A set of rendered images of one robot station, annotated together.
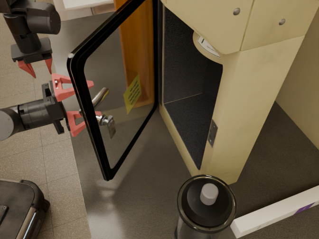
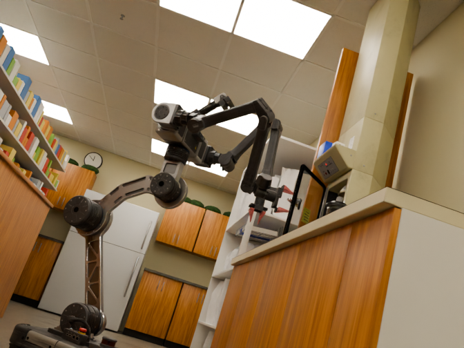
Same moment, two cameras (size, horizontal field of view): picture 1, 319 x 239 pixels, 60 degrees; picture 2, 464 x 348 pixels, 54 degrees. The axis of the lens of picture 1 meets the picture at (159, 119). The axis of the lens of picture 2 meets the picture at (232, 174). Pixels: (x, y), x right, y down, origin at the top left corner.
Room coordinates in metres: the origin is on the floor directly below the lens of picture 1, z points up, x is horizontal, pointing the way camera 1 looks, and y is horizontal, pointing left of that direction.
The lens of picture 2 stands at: (-1.85, -0.11, 0.52)
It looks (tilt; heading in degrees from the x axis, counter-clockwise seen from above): 18 degrees up; 15
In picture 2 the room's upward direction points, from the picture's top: 17 degrees clockwise
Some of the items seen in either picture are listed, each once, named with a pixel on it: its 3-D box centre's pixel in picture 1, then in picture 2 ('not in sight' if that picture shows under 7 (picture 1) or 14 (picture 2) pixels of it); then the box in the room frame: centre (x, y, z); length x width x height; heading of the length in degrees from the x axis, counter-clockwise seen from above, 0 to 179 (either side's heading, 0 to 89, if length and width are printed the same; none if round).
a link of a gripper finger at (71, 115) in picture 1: (78, 114); (282, 206); (0.41, 0.19, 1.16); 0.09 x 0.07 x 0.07; 110
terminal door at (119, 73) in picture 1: (128, 90); (305, 210); (0.46, 0.07, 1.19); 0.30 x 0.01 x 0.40; 155
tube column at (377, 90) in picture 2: not in sight; (387, 64); (0.51, -0.17, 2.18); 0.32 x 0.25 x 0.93; 21
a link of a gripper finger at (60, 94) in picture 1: (70, 92); (286, 194); (0.41, 0.19, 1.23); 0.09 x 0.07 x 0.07; 110
